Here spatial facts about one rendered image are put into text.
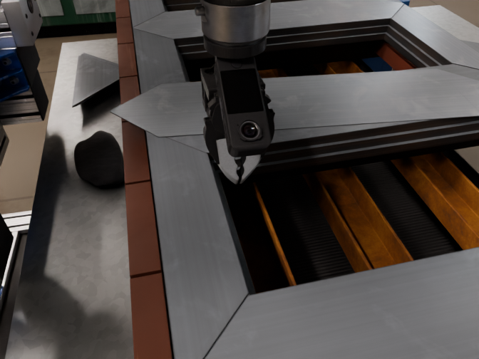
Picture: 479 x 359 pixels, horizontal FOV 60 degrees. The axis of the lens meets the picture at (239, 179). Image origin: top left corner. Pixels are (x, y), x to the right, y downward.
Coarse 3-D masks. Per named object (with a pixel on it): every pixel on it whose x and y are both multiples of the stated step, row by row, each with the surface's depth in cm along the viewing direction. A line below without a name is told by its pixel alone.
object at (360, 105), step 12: (336, 84) 82; (348, 84) 82; (360, 84) 82; (336, 96) 79; (348, 96) 79; (360, 96) 79; (372, 96) 79; (348, 108) 75; (360, 108) 75; (372, 108) 75; (384, 108) 75; (348, 120) 72; (360, 120) 72; (372, 120) 72; (384, 120) 72
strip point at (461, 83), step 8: (440, 72) 86; (448, 72) 86; (448, 80) 83; (456, 80) 83; (464, 80) 83; (472, 80) 83; (456, 88) 81; (464, 88) 81; (472, 88) 81; (464, 96) 79; (472, 96) 79; (472, 104) 76
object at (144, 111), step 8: (152, 88) 81; (160, 88) 81; (136, 96) 78; (144, 96) 78; (152, 96) 78; (160, 96) 78; (128, 104) 76; (136, 104) 76; (144, 104) 76; (152, 104) 76; (160, 104) 76; (128, 112) 74; (136, 112) 74; (144, 112) 74; (152, 112) 74; (160, 112) 74; (128, 120) 72; (136, 120) 72; (144, 120) 72; (152, 120) 72; (144, 128) 70; (152, 128) 70
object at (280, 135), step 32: (192, 0) 125; (288, 0) 131; (288, 32) 104; (320, 32) 105; (352, 32) 107; (384, 32) 109; (416, 64) 98; (448, 64) 90; (320, 128) 71; (352, 128) 71; (384, 128) 71; (416, 128) 73; (448, 128) 74; (288, 160) 70; (320, 160) 71; (224, 192) 64
